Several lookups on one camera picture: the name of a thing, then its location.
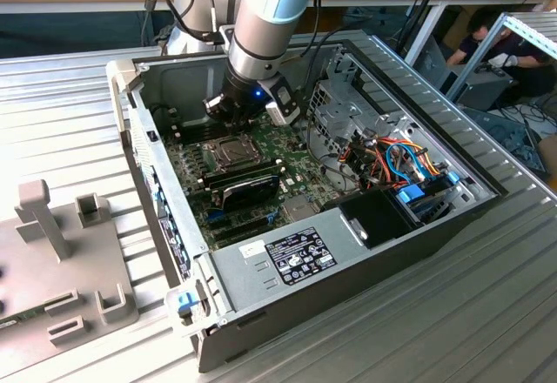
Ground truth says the large brown cardboard box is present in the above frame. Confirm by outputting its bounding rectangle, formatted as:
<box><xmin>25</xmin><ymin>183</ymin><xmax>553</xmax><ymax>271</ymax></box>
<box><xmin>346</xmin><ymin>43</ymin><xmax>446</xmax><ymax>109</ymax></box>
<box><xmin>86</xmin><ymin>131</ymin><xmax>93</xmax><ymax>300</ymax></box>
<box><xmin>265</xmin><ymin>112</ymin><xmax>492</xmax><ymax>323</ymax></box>
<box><xmin>443</xmin><ymin>6</ymin><xmax>475</xmax><ymax>53</ymax></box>

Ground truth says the black graphics card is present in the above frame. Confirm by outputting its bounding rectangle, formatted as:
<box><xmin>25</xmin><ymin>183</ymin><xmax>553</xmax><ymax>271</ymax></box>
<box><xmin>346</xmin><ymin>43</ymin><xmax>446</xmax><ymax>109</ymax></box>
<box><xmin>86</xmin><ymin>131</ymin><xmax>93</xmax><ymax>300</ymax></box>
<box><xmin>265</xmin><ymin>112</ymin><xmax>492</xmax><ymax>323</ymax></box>
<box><xmin>215</xmin><ymin>172</ymin><xmax>282</xmax><ymax>214</ymax></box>

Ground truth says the dark grey equipment box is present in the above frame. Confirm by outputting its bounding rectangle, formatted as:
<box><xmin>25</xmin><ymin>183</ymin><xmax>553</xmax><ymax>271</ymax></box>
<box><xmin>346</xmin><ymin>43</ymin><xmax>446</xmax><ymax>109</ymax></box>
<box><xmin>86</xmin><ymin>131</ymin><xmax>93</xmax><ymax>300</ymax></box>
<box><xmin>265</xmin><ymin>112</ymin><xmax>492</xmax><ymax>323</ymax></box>
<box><xmin>452</xmin><ymin>67</ymin><xmax>519</xmax><ymax>112</ymax></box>

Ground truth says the orange power wire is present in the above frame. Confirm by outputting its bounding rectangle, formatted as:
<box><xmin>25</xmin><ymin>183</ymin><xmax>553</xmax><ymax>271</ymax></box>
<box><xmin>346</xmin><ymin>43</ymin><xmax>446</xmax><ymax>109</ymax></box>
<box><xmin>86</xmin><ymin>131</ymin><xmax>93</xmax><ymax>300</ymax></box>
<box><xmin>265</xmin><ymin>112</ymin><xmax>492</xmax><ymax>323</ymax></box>
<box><xmin>376</xmin><ymin>137</ymin><xmax>441</xmax><ymax>176</ymax></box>

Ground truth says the green RAM stick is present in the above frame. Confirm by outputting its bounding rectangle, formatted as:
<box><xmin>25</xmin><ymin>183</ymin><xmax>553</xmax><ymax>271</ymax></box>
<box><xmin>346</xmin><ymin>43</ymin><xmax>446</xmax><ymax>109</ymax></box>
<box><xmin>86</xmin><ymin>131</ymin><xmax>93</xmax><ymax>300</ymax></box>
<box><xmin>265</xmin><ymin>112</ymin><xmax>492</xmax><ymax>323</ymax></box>
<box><xmin>0</xmin><ymin>303</ymin><xmax>48</xmax><ymax>328</ymax></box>

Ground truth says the hard disk in blue carrier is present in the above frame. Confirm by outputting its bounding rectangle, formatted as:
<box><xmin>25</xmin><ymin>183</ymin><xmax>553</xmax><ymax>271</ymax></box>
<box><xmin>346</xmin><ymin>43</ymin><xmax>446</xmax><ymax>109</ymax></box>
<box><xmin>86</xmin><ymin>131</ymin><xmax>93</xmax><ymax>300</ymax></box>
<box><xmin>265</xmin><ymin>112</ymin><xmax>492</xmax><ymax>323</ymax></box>
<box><xmin>393</xmin><ymin>170</ymin><xmax>463</xmax><ymax>230</ymax></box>

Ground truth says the black RAM slot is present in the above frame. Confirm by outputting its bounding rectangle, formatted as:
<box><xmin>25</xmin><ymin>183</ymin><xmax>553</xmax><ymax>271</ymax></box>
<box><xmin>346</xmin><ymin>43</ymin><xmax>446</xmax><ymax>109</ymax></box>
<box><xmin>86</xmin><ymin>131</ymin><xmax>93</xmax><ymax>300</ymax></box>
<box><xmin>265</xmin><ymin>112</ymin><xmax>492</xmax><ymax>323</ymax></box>
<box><xmin>201</xmin><ymin>165</ymin><xmax>283</xmax><ymax>187</ymax></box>
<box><xmin>171</xmin><ymin>117</ymin><xmax>214</xmax><ymax>131</ymax></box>
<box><xmin>198</xmin><ymin>162</ymin><xmax>280</xmax><ymax>183</ymax></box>
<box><xmin>203</xmin><ymin>169</ymin><xmax>285</xmax><ymax>191</ymax></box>
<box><xmin>175</xmin><ymin>124</ymin><xmax>234</xmax><ymax>139</ymax></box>
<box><xmin>172</xmin><ymin>120</ymin><xmax>223</xmax><ymax>135</ymax></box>
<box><xmin>177</xmin><ymin>126</ymin><xmax>245</xmax><ymax>144</ymax></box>
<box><xmin>197</xmin><ymin>158</ymin><xmax>278</xmax><ymax>179</ymax></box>

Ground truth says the silver square CPU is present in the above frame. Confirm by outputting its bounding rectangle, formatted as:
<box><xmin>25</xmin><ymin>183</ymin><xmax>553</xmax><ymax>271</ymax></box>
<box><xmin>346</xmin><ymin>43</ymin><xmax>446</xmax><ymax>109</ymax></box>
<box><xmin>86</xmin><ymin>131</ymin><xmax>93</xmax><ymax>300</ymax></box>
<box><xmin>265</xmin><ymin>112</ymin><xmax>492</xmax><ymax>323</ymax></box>
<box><xmin>217</xmin><ymin>140</ymin><xmax>250</xmax><ymax>162</ymax></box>

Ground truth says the grey parts rack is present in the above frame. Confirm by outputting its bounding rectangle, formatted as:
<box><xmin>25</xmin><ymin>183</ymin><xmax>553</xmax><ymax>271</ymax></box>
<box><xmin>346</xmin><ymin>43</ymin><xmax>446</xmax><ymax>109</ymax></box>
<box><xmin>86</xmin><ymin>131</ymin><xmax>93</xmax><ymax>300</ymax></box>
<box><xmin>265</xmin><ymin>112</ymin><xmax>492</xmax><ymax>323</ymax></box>
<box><xmin>0</xmin><ymin>178</ymin><xmax>140</xmax><ymax>380</ymax></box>

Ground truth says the silver power supply unit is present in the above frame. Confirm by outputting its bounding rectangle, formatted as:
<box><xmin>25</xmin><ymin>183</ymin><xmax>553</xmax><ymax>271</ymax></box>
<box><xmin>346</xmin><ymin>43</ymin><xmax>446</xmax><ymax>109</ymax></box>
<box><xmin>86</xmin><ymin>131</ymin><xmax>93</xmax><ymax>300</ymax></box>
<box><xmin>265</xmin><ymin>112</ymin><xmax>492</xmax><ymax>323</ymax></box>
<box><xmin>207</xmin><ymin>206</ymin><xmax>373</xmax><ymax>314</ymax></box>

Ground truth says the grey chipset heatsink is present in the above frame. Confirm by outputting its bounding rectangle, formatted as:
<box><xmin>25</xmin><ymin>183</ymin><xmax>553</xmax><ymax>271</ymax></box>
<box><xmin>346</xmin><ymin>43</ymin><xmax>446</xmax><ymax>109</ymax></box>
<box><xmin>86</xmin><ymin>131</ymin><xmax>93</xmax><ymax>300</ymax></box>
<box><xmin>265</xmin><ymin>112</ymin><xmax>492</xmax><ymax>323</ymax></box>
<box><xmin>282</xmin><ymin>194</ymin><xmax>315</xmax><ymax>223</ymax></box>

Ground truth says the black expansion slot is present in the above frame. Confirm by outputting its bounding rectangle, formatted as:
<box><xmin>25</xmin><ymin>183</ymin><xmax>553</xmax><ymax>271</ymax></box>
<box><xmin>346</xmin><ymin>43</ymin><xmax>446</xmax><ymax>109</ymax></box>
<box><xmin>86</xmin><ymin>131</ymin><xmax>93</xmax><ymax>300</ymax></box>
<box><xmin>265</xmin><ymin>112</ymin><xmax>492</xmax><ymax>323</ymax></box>
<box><xmin>211</xmin><ymin>225</ymin><xmax>273</xmax><ymax>245</ymax></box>
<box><xmin>207</xmin><ymin>215</ymin><xmax>270</xmax><ymax>234</ymax></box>

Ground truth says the black looped cable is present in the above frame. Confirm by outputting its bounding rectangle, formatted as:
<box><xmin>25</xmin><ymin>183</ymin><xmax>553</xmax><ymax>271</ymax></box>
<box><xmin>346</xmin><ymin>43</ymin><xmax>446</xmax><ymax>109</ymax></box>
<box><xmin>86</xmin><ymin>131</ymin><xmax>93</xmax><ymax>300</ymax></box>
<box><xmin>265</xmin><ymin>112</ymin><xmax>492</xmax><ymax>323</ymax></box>
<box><xmin>304</xmin><ymin>111</ymin><xmax>365</xmax><ymax>192</ymax></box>

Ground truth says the blue data wire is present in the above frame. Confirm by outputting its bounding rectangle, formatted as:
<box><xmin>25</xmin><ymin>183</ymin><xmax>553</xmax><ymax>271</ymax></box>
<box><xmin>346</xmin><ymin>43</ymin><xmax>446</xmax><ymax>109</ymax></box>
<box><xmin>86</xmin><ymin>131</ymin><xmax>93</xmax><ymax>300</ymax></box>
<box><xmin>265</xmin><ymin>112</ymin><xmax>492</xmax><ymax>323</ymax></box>
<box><xmin>383</xmin><ymin>140</ymin><xmax>426</xmax><ymax>185</ymax></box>

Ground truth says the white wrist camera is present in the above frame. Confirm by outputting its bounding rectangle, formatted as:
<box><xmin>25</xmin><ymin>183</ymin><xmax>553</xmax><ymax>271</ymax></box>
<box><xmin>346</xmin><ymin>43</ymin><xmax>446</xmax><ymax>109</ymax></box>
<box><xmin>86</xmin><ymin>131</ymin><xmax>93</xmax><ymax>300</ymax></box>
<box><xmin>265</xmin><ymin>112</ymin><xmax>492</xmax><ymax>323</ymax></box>
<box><xmin>264</xmin><ymin>100</ymin><xmax>302</xmax><ymax>128</ymax></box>

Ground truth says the aluminium profile frame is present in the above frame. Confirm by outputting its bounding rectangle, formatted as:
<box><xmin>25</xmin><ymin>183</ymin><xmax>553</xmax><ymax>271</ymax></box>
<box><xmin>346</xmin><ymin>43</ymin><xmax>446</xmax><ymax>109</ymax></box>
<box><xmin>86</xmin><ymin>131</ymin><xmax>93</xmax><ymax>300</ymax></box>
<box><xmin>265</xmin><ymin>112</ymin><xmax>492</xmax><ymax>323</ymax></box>
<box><xmin>446</xmin><ymin>11</ymin><xmax>557</xmax><ymax>104</ymax></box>

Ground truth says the person in purple shirt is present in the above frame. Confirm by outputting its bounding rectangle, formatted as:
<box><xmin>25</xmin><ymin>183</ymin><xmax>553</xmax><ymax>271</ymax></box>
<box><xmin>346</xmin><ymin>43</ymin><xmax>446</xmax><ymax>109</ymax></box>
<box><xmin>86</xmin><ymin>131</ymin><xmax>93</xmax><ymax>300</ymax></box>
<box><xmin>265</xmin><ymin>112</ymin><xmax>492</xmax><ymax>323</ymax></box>
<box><xmin>446</xmin><ymin>7</ymin><xmax>557</xmax><ymax>99</ymax></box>

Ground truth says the green motherboard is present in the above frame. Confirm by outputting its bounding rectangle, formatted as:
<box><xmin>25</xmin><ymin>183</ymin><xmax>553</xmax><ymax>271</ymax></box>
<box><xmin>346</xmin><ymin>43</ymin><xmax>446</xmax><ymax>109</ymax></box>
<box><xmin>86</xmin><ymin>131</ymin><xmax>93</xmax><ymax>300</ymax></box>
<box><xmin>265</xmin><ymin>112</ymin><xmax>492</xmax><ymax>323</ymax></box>
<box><xmin>163</xmin><ymin>112</ymin><xmax>362</xmax><ymax>253</ymax></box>

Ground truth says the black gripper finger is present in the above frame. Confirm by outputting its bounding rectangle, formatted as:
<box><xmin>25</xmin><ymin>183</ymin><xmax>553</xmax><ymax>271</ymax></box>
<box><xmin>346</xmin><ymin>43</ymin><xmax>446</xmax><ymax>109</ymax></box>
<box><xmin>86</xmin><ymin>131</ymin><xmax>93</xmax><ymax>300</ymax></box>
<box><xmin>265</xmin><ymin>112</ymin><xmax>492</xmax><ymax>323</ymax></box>
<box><xmin>202</xmin><ymin>93</ymin><xmax>236</xmax><ymax>126</ymax></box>
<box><xmin>234</xmin><ymin>111</ymin><xmax>260</xmax><ymax>131</ymax></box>

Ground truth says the silver metal disk bay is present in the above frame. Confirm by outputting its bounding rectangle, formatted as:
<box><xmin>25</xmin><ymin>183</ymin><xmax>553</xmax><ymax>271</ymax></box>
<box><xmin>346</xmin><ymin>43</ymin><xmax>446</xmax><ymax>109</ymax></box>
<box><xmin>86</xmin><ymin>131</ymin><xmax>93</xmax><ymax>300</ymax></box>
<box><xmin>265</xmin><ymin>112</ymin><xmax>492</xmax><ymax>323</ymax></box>
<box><xmin>305</xmin><ymin>78</ymin><xmax>384</xmax><ymax>162</ymax></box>

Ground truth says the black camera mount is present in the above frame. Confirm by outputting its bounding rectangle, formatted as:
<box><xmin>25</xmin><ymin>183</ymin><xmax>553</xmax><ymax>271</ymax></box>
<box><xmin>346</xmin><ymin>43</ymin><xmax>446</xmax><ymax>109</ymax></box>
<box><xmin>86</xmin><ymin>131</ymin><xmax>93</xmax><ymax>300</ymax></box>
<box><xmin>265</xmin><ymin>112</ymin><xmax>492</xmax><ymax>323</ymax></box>
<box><xmin>257</xmin><ymin>74</ymin><xmax>300</xmax><ymax>117</ymax></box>

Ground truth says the open black PC case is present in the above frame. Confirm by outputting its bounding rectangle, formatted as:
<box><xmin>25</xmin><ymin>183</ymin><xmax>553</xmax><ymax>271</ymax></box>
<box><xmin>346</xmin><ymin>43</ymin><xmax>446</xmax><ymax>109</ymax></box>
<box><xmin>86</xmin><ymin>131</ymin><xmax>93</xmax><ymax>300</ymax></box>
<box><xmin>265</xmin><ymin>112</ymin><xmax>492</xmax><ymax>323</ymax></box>
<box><xmin>105</xmin><ymin>37</ymin><xmax>510</xmax><ymax>374</ymax></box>

